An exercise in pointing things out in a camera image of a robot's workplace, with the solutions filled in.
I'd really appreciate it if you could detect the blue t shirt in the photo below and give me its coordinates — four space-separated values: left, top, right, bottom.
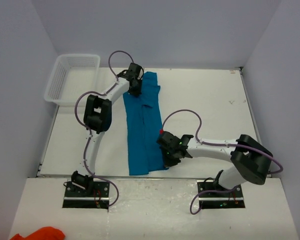
123 71 165 176

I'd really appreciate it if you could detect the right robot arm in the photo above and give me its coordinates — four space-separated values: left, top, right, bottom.
156 131 273 191

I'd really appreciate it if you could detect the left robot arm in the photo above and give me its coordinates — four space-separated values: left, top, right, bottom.
71 62 144 193

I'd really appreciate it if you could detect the white plastic basket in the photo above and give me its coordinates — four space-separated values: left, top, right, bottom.
44 54 101 107

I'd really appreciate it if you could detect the orange t shirt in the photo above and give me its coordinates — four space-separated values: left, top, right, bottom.
11 226 66 240

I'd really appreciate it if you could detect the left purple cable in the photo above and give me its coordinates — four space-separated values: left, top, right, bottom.
74 50 120 208

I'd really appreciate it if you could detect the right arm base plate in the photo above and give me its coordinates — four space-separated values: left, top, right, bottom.
198 185 246 210

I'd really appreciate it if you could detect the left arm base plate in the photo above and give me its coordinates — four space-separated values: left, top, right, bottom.
62 181 110 210

